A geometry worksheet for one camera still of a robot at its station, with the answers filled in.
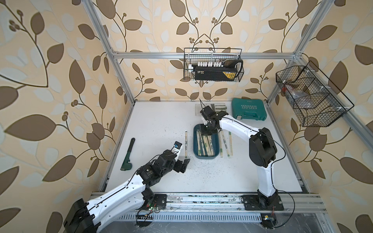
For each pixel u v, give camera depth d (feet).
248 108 3.58
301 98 2.27
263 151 1.72
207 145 3.24
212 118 2.31
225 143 3.16
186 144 3.16
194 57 2.99
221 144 3.16
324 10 2.35
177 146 2.27
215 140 3.15
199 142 3.16
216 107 3.80
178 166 2.29
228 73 2.76
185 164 2.35
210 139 3.19
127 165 2.84
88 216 1.36
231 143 3.16
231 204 2.47
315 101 2.40
